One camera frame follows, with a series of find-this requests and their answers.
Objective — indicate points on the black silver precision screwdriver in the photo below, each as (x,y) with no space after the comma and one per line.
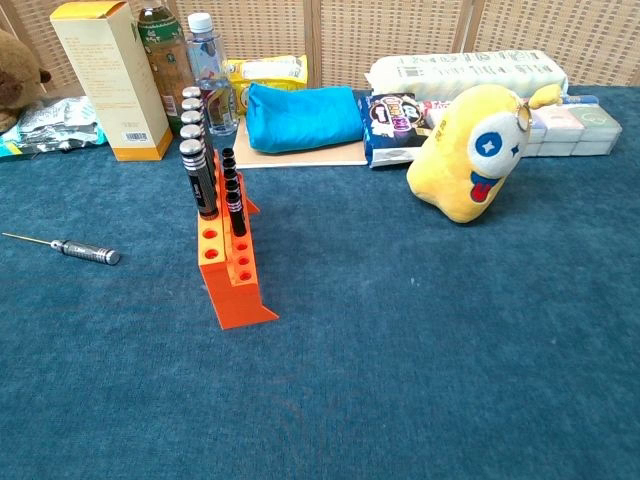
(191,118)
(191,92)
(197,185)
(85,250)
(191,105)
(191,132)

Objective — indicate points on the orange test tube rack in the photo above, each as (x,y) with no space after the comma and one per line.
(240,305)

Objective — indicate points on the black socket bit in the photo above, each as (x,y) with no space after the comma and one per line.
(229,163)
(232,186)
(228,153)
(230,174)
(236,215)

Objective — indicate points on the blue pouch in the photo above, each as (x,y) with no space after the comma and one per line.
(305,117)

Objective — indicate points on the dark purple snack pack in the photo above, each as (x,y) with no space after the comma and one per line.
(392,125)

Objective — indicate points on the yellow plush toy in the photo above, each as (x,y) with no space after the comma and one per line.
(450,170)

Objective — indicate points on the yellow snack box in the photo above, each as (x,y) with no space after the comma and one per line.
(265,70)

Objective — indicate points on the clear water bottle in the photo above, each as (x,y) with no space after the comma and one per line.
(212,65)

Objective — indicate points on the rattan folding screen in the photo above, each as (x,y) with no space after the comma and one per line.
(380,30)

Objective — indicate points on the white tissue roll pack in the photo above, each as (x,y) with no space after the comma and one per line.
(465,70)

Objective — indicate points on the green tea bottle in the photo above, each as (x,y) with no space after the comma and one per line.
(162,45)

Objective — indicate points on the tall cream yellow carton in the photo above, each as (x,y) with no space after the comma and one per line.
(115,80)

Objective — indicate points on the pastel tissue packet bundle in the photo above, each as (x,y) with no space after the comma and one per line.
(575,127)

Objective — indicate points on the crumpled plastic wrapper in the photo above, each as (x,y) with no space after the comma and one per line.
(55,120)

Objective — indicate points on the plastic food wrap box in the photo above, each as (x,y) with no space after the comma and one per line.
(580,100)

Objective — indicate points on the brown capybara plush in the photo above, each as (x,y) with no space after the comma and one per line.
(17,75)

